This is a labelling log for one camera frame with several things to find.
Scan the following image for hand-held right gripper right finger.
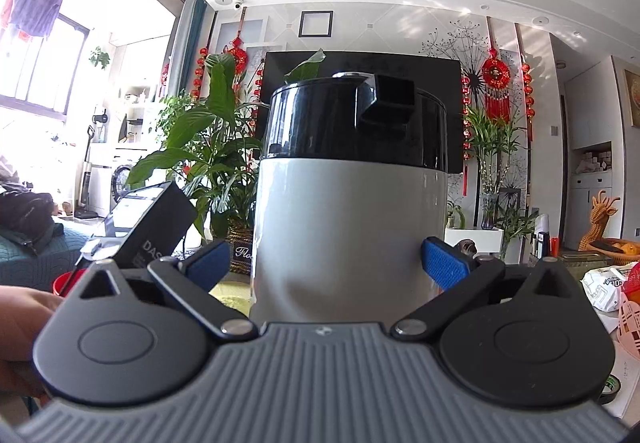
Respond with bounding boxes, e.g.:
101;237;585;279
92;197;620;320
389;237;583;343

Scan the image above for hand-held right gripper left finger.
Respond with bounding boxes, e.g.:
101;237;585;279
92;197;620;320
62;239;259;343

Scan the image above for yellow cleaning cloth black trim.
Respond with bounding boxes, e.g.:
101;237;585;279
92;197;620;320
207;280;255;321

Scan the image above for white mug with black rim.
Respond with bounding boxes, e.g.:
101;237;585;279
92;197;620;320
251;72;449;324

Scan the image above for person's left hand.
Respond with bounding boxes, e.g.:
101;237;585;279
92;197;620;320
0;285;66;396

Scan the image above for woven basket planter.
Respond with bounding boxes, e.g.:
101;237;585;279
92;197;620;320
227;220;256;274

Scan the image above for white low cabinet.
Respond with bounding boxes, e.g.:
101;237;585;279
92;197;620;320
444;227;504;255

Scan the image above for small potted plant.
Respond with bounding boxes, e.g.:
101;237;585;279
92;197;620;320
445;200;466;229

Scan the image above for white washing machine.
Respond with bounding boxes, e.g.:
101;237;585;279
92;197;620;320
107;163;136;219

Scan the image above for glass vase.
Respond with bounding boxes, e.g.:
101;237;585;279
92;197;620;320
480;190;498;230

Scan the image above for upright floor washer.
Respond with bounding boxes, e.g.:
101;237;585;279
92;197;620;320
74;124;98;220

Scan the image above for peace lily plant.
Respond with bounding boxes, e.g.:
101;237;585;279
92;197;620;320
125;48;328;244

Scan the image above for teal sofa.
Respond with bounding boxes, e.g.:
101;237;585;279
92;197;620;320
0;218;108;281

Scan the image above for red plastic basin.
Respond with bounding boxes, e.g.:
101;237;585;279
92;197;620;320
52;270;83;298

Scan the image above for white storage shelf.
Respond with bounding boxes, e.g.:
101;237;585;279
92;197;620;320
120;83;166;144

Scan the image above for black bag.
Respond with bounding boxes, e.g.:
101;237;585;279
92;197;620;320
0;192;56;256

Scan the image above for lucky bamboo plant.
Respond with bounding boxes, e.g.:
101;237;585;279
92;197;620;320
465;106;526;204

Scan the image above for white printed bag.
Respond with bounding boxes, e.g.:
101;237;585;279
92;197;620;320
580;265;632;313

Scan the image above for wooden deer figurine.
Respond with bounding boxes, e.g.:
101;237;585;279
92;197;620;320
580;190;623;251

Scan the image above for white tall cabinet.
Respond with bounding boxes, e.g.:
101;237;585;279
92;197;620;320
570;140;613;239

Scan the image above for teal curtain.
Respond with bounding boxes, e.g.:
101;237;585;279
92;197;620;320
172;0;208;99

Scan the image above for small red Chinese knot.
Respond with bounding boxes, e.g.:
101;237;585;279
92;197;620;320
227;37;248;79

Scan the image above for red net bag of oranges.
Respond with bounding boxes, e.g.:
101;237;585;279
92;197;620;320
620;260;640;306

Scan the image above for black television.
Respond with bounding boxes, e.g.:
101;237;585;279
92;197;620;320
262;50;463;174

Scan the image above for pink plastic basket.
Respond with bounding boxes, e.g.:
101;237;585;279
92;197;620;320
620;298;640;355

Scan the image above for large red Chinese knot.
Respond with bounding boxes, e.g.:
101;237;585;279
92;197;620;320
481;48;512;124

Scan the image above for black tape roll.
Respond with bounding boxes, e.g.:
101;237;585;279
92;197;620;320
597;374;622;405

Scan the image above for white paper sheets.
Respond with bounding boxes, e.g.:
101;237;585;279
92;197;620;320
597;313;640;419

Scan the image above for red lantern string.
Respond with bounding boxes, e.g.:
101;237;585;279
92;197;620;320
195;48;208;100
461;73;473;196
521;63;535;141

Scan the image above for framed wall painting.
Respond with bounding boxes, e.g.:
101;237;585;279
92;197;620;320
622;68;640;128

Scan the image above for square wall frame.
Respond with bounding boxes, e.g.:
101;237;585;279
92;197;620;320
298;10;334;38

